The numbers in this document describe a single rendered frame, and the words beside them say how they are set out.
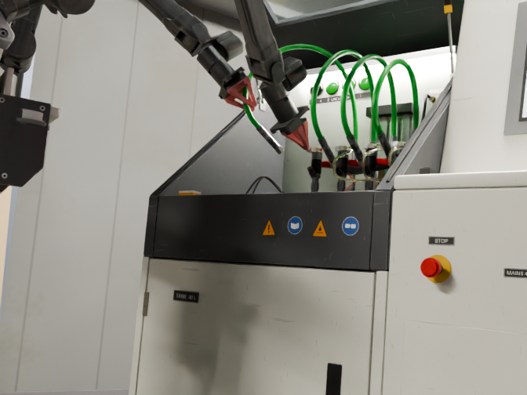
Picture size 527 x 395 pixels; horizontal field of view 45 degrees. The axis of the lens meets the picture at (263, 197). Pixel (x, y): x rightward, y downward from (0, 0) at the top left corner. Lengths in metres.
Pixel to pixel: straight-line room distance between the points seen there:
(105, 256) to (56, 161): 0.56
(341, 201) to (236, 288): 0.33
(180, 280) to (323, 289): 0.41
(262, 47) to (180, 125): 2.23
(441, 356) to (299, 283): 0.33
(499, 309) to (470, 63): 0.66
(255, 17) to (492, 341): 0.84
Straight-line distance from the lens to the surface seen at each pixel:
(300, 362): 1.36
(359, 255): 1.29
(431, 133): 1.46
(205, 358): 1.52
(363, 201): 1.30
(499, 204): 1.19
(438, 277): 1.21
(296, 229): 1.37
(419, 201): 1.24
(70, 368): 3.48
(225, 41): 1.75
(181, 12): 1.73
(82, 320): 3.46
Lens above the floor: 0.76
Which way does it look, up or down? 7 degrees up
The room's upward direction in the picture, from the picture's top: 5 degrees clockwise
